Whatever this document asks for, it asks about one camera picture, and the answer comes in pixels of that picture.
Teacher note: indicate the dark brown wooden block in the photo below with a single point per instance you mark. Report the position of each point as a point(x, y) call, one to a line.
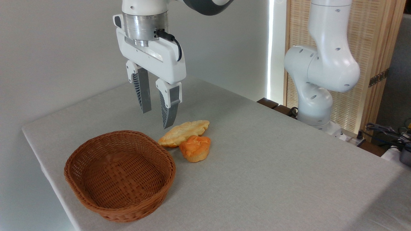
point(282, 110)
point(267, 102)

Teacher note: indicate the bamboo folding screen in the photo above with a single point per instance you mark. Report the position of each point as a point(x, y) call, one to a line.
point(372, 35)

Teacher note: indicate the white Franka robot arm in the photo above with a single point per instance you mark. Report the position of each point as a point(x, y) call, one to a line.
point(324, 67)

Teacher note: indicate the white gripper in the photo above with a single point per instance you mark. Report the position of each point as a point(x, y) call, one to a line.
point(160, 62)

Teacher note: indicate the orange round bread bun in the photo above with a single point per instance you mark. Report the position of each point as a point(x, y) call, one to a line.
point(194, 149)

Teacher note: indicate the grey tablecloth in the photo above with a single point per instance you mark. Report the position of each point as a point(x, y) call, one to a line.
point(273, 176)

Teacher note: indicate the dark metal screen hinge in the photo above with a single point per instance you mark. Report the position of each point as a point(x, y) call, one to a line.
point(379, 78)

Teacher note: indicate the flat yellow pastry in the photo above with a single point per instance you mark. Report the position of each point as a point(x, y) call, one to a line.
point(183, 131)

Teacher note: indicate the brown woven wicker basket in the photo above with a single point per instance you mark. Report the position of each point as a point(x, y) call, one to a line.
point(96, 205)

